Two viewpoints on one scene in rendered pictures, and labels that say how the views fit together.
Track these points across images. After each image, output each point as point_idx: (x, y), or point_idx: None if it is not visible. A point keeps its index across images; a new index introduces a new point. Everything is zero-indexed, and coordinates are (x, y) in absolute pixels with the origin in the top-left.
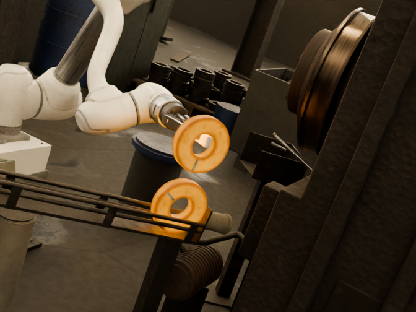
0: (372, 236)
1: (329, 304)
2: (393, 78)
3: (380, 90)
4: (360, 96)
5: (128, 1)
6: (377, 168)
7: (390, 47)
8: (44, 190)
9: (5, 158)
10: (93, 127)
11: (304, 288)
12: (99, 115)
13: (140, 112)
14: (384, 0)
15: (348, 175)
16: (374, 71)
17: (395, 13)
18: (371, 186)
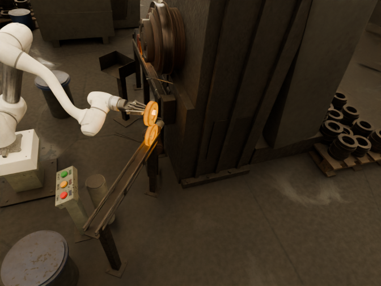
0: (221, 105)
1: (213, 129)
2: (219, 60)
3: (213, 63)
4: (206, 68)
5: (27, 50)
6: (218, 87)
7: (213, 47)
8: (130, 179)
9: (32, 154)
10: (97, 132)
11: (206, 130)
12: (96, 127)
13: (106, 111)
14: (206, 31)
15: (211, 96)
16: (210, 58)
17: (212, 34)
18: (217, 93)
